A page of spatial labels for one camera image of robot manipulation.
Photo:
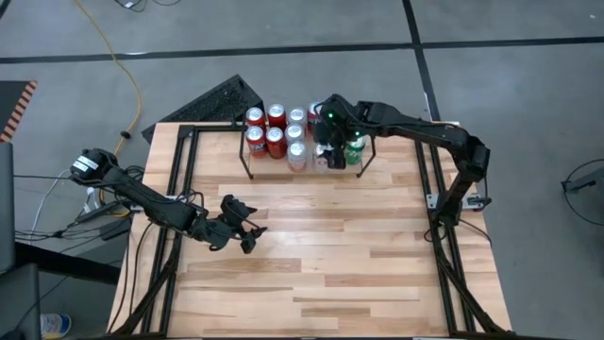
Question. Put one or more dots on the black mat with striped edge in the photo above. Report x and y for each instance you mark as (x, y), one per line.
(14, 111)

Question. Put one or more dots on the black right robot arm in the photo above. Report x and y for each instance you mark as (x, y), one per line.
(424, 130)

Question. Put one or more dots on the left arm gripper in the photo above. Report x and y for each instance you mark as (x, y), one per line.
(224, 232)

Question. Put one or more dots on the grey power strip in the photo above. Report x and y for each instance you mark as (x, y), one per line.
(92, 200)

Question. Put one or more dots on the black metal table frame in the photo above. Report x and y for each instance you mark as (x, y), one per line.
(212, 128)

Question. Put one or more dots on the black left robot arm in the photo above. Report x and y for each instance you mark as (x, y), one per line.
(141, 198)

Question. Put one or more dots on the black floor beam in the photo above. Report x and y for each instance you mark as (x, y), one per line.
(71, 264)

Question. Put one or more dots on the white and blue container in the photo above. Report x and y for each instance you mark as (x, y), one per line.
(54, 325)

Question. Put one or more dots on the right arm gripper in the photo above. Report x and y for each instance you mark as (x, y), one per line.
(340, 120)

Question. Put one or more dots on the red Coca-Cola Zero can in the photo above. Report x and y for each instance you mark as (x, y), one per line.
(276, 112)
(275, 141)

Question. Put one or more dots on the green Sprite can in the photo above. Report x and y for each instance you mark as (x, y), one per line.
(355, 151)

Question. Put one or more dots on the black power adapter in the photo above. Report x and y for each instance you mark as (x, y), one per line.
(113, 230)

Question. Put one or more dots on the silver and red soda can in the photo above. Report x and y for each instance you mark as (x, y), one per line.
(295, 132)
(297, 158)
(322, 161)
(296, 114)

